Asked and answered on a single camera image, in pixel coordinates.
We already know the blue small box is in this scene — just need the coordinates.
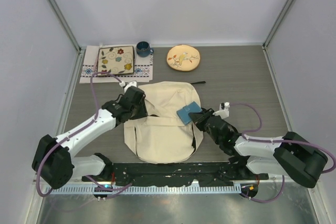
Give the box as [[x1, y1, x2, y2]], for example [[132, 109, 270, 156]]
[[176, 101, 202, 125]]

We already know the cream canvas backpack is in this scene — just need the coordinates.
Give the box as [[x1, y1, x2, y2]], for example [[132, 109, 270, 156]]
[[124, 81, 204, 164]]

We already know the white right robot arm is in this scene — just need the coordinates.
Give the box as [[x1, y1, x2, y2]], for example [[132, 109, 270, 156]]
[[189, 108, 328, 188]]

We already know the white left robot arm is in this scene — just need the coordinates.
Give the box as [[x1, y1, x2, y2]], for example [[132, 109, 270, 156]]
[[31, 86, 147, 189]]

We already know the white embroidered placemat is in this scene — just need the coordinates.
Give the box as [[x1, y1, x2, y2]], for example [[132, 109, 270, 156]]
[[79, 45, 153, 84]]

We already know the square floral ceramic plate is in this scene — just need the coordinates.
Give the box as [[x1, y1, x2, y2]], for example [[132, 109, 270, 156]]
[[97, 46, 135, 76]]

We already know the dark blue ceramic mug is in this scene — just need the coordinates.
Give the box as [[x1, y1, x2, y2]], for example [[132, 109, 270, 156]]
[[136, 41, 154, 58]]

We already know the round bird ceramic plate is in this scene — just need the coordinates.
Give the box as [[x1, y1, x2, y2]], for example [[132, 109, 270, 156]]
[[166, 45, 201, 72]]

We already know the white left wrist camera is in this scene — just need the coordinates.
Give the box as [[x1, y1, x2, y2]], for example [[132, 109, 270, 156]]
[[119, 81, 138, 92]]

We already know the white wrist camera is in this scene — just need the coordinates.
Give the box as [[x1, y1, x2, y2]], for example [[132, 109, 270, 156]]
[[213, 102, 230, 119], [119, 81, 138, 92]]

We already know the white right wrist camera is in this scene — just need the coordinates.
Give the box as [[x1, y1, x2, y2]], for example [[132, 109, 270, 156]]
[[213, 102, 230, 119]]

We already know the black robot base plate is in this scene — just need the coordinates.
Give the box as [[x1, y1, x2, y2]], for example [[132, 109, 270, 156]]
[[93, 162, 269, 187]]

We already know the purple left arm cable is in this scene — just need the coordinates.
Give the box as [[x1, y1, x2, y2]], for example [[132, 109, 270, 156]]
[[35, 71, 133, 204]]

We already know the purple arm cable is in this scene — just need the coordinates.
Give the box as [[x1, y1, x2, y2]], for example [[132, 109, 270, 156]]
[[225, 102, 336, 204], [35, 71, 133, 204]]

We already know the white slotted cable duct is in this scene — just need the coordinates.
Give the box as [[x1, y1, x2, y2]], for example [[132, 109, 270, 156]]
[[51, 183, 242, 195]]

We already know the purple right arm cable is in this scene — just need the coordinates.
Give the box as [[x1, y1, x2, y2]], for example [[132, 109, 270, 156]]
[[225, 102, 336, 204]]

